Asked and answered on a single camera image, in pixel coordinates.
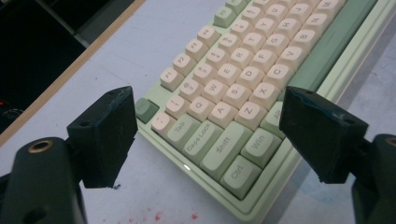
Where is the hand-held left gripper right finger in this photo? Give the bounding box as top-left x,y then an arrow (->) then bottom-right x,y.
278,86 -> 369,185

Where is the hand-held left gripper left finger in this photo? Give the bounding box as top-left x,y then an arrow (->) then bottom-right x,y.
65,86 -> 139,189

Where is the green and cream keyboard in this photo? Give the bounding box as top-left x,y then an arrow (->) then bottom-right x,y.
134,0 -> 396,224

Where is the white table cover sheet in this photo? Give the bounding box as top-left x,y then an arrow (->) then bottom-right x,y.
0,0 -> 396,224

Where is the light metal desk frame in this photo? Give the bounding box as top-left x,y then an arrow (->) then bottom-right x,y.
35,0 -> 136,49

